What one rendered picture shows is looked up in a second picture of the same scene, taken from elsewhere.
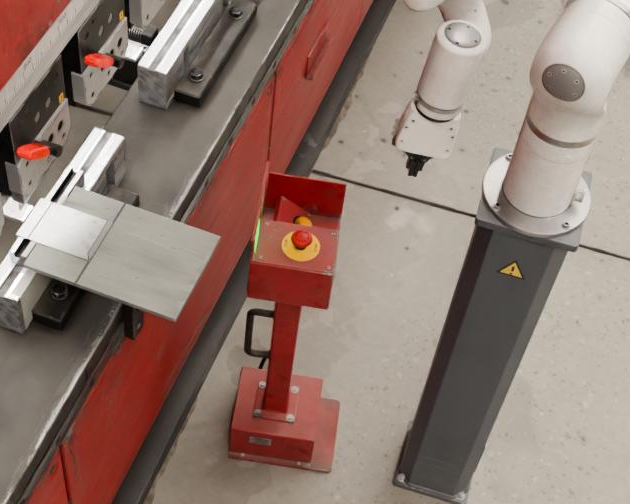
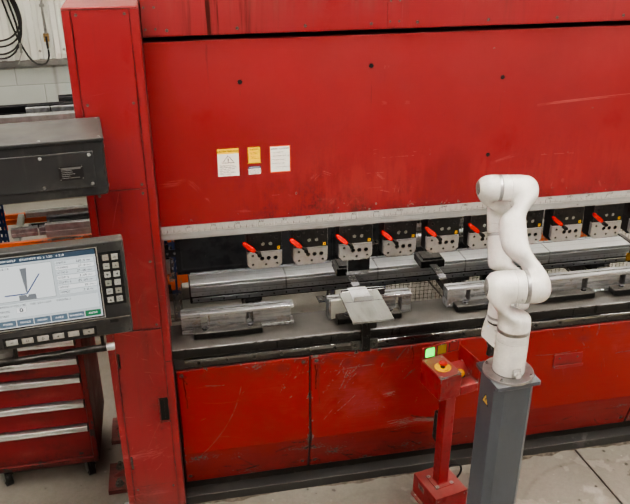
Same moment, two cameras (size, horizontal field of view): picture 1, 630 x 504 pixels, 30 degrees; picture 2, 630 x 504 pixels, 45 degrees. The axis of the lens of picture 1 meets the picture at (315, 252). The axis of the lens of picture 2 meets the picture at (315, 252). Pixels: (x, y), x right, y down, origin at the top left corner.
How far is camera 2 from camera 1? 227 cm
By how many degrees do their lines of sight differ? 55
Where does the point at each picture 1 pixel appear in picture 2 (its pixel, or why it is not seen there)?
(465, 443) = not seen: outside the picture
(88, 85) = (385, 247)
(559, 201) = (502, 367)
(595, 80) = (492, 287)
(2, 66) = (341, 205)
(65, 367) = (326, 330)
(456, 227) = not seen: outside the picture
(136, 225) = (377, 303)
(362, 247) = (559, 484)
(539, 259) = (491, 395)
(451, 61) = not seen: hidden behind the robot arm
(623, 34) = (518, 281)
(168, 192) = (414, 321)
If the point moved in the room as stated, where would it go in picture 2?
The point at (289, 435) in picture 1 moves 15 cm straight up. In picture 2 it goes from (430, 491) to (432, 466)
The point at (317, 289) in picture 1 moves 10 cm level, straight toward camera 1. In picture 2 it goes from (436, 386) to (416, 392)
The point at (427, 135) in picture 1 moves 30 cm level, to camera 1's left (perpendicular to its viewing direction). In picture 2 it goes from (488, 331) to (446, 298)
